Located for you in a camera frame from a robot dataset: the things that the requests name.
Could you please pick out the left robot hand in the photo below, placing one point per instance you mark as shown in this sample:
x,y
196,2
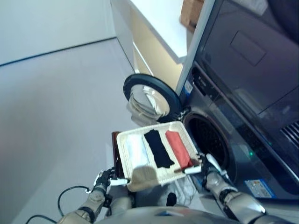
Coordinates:
x,y
106,177

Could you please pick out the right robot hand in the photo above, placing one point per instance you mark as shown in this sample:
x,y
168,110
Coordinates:
x,y
213,165

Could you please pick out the white wicker basket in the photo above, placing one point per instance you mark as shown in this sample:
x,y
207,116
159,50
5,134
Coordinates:
x,y
142,177

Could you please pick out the red cloth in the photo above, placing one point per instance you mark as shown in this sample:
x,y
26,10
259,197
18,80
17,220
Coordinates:
x,y
180,149

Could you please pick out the white cloth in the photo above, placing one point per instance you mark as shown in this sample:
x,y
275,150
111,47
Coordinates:
x,y
136,149

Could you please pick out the black cloth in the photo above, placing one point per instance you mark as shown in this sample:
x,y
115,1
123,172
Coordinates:
x,y
158,149

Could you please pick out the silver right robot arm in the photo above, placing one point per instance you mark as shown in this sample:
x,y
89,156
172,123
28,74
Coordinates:
x,y
238,203

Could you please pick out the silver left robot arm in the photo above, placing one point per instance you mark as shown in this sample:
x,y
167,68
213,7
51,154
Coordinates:
x,y
93,200

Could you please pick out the grey front-load washing machine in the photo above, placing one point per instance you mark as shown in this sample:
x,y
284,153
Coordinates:
x,y
245,144

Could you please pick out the brown wooden stool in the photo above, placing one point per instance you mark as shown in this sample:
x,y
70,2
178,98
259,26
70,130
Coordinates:
x,y
115,154

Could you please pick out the washer energy label sticker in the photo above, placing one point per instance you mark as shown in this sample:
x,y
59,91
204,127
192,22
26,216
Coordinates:
x,y
255,189

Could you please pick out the silver robot torso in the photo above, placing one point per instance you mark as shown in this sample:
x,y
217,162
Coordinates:
x,y
163,215

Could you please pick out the small blue white sticker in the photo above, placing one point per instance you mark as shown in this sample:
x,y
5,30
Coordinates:
x,y
188,86

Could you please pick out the round glass washer door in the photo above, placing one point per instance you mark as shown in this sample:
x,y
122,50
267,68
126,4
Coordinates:
x,y
144,102

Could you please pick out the dark grey stacked dryer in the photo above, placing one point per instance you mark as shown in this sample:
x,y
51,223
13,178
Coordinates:
x,y
245,46

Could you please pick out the white vertical cabinet panel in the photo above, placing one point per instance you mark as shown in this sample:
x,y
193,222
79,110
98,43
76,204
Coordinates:
x,y
196,42

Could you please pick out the white counter cabinet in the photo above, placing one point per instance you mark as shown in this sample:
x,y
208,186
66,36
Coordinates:
x,y
151,28

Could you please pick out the brown cardboard box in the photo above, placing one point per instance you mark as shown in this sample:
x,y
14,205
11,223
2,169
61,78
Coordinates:
x,y
190,14

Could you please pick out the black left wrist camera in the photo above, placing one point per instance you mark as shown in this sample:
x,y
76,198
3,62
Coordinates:
x,y
107,202

